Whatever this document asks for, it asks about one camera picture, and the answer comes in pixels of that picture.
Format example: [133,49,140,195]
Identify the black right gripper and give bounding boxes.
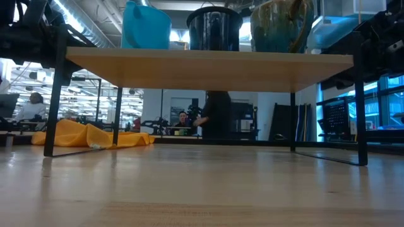
[359,12,404,79]

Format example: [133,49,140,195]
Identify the wooden shelf with black legs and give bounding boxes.
[43,31,369,167]

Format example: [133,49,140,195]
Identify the blue plastic cup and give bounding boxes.
[121,0,173,50]

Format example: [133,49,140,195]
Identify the black pegboard rack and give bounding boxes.
[317,96,367,143]

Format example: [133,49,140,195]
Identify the black leaning panels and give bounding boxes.
[268,103,312,142]

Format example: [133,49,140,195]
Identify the dark computer monitor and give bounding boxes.
[0,93,20,119]

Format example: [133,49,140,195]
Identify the orange microfibre cloth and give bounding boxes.
[30,119,156,149]

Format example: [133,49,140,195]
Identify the silver ceiling duct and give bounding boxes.
[52,0,122,49]

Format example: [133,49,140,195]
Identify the green glazed ceramic mug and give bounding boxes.
[250,0,315,54]

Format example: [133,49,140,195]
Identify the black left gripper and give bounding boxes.
[18,25,83,86]

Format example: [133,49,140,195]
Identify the black glossy mug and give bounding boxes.
[186,6,244,52]

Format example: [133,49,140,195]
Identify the person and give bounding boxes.
[14,91,47,122]
[193,90,233,139]
[174,110,190,133]

